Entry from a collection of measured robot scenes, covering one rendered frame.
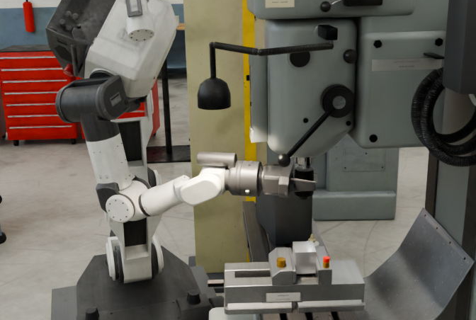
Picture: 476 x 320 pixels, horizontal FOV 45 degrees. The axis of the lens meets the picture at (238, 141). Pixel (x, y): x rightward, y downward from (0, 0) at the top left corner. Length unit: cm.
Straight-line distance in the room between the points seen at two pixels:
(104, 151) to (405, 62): 77
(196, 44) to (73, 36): 156
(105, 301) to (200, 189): 95
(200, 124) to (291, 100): 190
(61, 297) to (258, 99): 160
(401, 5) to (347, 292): 70
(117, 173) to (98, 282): 92
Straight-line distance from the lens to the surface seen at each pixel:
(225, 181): 142
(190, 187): 143
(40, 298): 352
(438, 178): 161
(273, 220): 178
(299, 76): 126
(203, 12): 304
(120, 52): 155
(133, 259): 215
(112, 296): 229
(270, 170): 143
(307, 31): 124
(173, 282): 233
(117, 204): 154
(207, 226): 334
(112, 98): 150
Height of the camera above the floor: 173
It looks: 16 degrees down
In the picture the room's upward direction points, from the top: 1 degrees counter-clockwise
